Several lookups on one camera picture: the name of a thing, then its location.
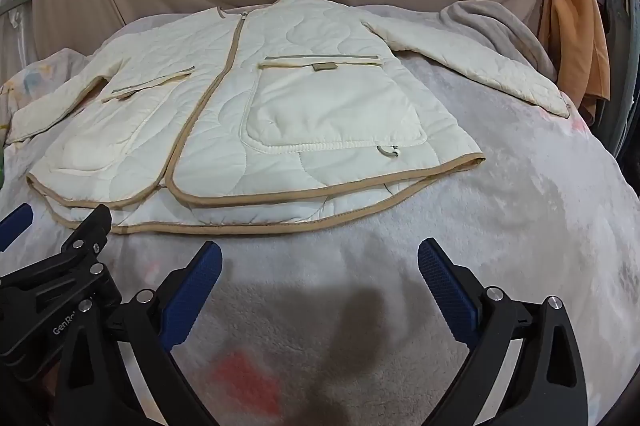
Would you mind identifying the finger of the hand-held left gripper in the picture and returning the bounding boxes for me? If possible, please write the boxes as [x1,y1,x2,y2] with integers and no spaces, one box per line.
[0,205,123,322]
[0,203,34,253]

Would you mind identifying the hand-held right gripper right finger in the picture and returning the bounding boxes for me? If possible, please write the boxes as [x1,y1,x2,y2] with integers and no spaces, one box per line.
[417,237,589,426]

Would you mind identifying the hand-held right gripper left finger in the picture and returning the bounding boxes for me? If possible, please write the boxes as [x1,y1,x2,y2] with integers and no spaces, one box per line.
[55,241,223,426]

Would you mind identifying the cream quilted jacket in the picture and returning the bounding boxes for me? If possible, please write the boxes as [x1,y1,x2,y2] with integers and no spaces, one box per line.
[5,0,571,237]

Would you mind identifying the dark hanging clothes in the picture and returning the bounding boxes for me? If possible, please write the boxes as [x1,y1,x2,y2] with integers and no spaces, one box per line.
[595,0,640,159]

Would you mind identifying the grey floral blanket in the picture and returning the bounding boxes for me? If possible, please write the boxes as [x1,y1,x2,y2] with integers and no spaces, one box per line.
[0,0,640,426]

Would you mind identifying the grey fleece cloth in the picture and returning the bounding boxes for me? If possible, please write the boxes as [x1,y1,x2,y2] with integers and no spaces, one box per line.
[440,0,558,82]

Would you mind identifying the orange hanging garment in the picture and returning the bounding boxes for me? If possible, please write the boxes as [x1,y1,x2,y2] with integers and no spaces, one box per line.
[537,0,612,119]

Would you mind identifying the white metal rail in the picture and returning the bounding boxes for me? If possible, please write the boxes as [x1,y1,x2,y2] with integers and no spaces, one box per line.
[0,0,38,82]

